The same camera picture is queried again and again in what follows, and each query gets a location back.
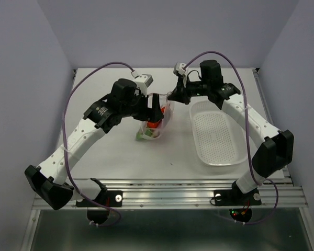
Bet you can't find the red toy bell pepper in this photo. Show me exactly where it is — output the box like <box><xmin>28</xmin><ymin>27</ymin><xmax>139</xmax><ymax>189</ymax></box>
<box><xmin>147</xmin><ymin>122</ymin><xmax>160</xmax><ymax>129</ymax></box>

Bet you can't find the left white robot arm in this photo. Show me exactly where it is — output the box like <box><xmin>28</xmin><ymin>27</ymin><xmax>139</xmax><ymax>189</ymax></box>
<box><xmin>25</xmin><ymin>74</ymin><xmax>164</xmax><ymax>210</ymax></box>

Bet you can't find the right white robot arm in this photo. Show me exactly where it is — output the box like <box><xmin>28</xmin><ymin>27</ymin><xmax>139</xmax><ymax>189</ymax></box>
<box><xmin>168</xmin><ymin>60</ymin><xmax>294</xmax><ymax>204</ymax></box>

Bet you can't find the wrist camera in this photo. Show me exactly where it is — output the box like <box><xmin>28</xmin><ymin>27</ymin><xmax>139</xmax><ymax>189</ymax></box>
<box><xmin>173</xmin><ymin>62</ymin><xmax>188</xmax><ymax>77</ymax></box>
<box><xmin>134</xmin><ymin>74</ymin><xmax>153</xmax><ymax>89</ymax></box>

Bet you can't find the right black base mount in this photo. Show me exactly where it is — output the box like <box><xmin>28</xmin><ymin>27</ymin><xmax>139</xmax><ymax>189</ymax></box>
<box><xmin>210</xmin><ymin>188</ymin><xmax>262</xmax><ymax>223</ymax></box>

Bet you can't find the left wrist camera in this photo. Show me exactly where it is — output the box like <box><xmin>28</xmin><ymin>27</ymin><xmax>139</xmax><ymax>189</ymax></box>
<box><xmin>134</xmin><ymin>74</ymin><xmax>153</xmax><ymax>89</ymax></box>

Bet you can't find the white perforated plastic basket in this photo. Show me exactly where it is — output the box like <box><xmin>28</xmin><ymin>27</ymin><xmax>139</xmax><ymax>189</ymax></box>
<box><xmin>189</xmin><ymin>101</ymin><xmax>248</xmax><ymax>167</ymax></box>

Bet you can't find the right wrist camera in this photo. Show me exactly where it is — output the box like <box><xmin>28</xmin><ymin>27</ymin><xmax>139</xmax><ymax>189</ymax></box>
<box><xmin>173</xmin><ymin>62</ymin><xmax>188</xmax><ymax>77</ymax></box>

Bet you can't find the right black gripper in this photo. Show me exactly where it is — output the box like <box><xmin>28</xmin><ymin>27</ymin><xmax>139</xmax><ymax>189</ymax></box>
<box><xmin>166</xmin><ymin>76</ymin><xmax>210</xmax><ymax>105</ymax></box>

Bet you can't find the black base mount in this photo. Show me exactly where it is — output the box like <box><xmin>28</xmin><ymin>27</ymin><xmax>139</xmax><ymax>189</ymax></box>
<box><xmin>75</xmin><ymin>178</ymin><xmax>123</xmax><ymax>227</ymax></box>
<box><xmin>210</xmin><ymin>188</ymin><xmax>262</xmax><ymax>223</ymax></box>

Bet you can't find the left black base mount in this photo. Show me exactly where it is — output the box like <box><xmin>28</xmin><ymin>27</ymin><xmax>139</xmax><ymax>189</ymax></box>
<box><xmin>75</xmin><ymin>178</ymin><xmax>123</xmax><ymax>227</ymax></box>

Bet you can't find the green toy bitter gourd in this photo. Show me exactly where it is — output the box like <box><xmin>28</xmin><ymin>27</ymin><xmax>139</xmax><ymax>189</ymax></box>
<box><xmin>136</xmin><ymin>130</ymin><xmax>146</xmax><ymax>141</ymax></box>

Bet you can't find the aluminium rail frame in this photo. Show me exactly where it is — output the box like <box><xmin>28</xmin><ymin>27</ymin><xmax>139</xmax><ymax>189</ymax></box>
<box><xmin>32</xmin><ymin>178</ymin><xmax>308</xmax><ymax>210</ymax></box>

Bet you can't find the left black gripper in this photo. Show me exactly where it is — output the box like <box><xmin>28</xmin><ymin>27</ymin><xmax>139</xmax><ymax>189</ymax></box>
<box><xmin>121</xmin><ymin>90</ymin><xmax>164</xmax><ymax>124</ymax></box>

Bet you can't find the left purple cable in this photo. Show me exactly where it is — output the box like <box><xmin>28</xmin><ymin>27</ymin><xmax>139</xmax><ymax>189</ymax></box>
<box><xmin>62</xmin><ymin>61</ymin><xmax>138</xmax><ymax>227</ymax></box>

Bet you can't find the clear pink-dotted zip bag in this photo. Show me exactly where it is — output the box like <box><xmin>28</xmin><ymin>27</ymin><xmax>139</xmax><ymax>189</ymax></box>
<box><xmin>136</xmin><ymin>93</ymin><xmax>175</xmax><ymax>141</ymax></box>

